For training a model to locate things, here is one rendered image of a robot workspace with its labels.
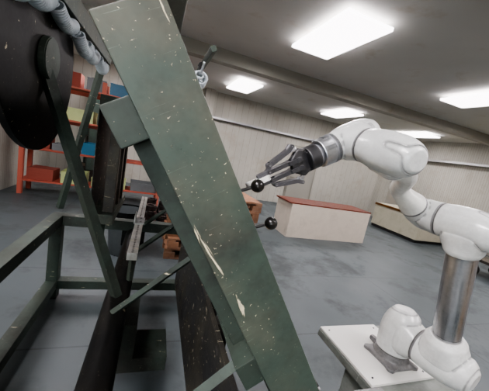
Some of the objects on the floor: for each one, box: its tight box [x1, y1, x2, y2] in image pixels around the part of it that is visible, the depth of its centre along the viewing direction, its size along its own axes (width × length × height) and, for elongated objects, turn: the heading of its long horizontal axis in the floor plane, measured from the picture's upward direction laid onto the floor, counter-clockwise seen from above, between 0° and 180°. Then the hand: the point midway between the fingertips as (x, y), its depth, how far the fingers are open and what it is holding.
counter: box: [274, 195, 371, 243], centre depth 641 cm, size 70×219×76 cm, turn 60°
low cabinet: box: [371, 202, 442, 245], centre depth 866 cm, size 172×213×80 cm
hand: (258, 181), depth 78 cm, fingers closed
